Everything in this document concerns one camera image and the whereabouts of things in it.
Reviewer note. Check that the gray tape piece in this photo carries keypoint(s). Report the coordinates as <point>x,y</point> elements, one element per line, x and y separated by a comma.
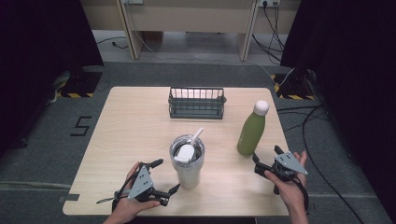
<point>70,197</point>

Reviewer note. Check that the person's left hand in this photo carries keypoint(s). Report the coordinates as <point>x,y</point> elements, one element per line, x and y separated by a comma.
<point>130,207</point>

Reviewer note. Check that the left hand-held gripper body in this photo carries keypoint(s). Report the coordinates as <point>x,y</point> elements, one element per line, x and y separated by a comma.
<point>140,185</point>

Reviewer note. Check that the black curtain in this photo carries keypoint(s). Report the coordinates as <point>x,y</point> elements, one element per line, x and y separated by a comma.
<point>358,77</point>
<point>37,62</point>

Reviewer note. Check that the white tumbler with straw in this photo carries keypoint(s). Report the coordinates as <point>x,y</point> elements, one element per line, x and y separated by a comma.
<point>188,177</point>

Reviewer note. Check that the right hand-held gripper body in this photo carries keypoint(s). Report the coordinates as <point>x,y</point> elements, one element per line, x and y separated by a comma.
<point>289,163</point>

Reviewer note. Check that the green bottle with white cap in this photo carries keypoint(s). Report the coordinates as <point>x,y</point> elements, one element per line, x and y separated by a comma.
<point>250,133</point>

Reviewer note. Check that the white power strip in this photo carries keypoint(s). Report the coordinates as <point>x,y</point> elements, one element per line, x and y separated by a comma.
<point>133,1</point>

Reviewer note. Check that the black stand base striped tape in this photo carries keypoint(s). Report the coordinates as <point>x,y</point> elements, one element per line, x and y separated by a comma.
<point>295,82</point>
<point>81,84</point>

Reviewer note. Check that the person's right hand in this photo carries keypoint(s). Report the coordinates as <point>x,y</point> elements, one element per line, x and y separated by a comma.
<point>292,196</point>

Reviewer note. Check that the white wall socket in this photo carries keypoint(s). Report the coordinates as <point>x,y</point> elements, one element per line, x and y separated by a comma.
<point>269,2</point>

